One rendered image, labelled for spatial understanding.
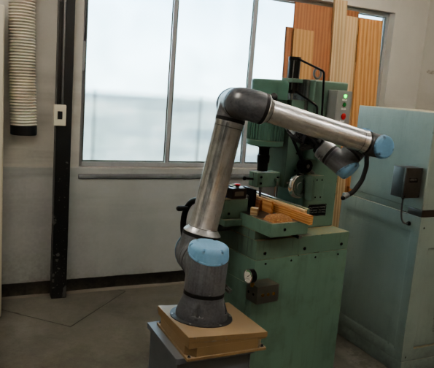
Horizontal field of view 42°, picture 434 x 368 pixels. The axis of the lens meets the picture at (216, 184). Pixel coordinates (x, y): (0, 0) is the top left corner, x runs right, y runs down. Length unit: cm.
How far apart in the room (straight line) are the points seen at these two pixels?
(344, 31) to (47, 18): 217
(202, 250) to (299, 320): 96
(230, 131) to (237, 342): 77
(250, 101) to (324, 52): 243
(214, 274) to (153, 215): 204
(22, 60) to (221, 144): 168
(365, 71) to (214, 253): 289
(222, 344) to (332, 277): 103
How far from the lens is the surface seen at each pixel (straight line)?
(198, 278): 199
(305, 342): 289
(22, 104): 349
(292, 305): 274
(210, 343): 196
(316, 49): 435
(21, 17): 350
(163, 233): 405
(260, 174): 264
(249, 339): 202
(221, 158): 212
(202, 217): 214
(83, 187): 381
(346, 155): 232
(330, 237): 277
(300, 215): 247
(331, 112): 273
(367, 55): 461
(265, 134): 259
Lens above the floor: 145
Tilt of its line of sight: 10 degrees down
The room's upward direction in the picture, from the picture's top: 4 degrees clockwise
